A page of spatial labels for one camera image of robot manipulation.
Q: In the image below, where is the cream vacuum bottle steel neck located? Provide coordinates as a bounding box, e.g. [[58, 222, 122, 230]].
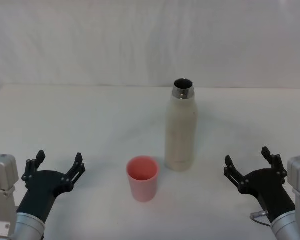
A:
[[164, 78, 200, 172]]

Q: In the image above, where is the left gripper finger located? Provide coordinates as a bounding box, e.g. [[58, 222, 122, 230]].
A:
[[21, 150, 47, 182], [60, 152, 87, 194]]

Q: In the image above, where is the white table cloth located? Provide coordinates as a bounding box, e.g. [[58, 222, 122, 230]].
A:
[[0, 83, 300, 240]]

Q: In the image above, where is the thin dark gripper cable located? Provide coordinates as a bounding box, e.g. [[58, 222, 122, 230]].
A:
[[249, 210, 272, 227]]

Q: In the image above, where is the white curtain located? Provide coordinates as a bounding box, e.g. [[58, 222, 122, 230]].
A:
[[0, 0, 300, 89]]

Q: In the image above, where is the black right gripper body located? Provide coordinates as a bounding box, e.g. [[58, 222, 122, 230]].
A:
[[238, 167, 297, 224]]

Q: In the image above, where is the pink plastic cup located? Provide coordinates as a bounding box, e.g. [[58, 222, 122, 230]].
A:
[[125, 155, 160, 203]]

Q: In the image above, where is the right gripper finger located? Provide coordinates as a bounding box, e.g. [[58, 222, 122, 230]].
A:
[[261, 146, 289, 176], [223, 155, 247, 194]]

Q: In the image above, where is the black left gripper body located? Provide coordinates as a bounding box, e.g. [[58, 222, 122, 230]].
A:
[[16, 169, 73, 223]]

